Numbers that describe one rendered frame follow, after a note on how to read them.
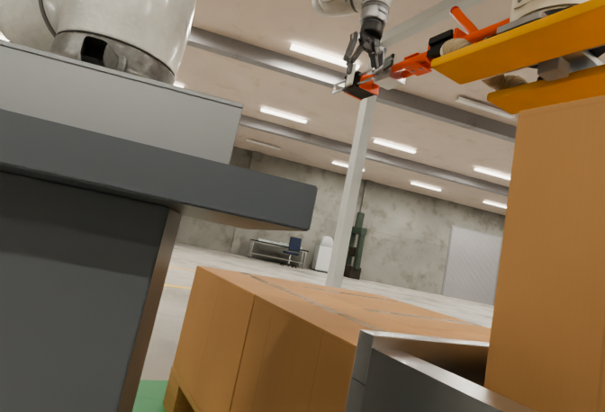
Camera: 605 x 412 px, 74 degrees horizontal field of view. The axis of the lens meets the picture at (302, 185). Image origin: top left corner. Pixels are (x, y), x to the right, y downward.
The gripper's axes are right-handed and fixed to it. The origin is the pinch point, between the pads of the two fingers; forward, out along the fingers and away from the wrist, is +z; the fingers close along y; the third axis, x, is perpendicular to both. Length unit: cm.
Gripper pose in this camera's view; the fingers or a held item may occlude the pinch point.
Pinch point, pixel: (361, 83)
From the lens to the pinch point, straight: 133.9
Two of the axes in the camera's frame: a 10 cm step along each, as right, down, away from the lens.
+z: -2.0, 9.7, -1.5
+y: 8.4, 2.5, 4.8
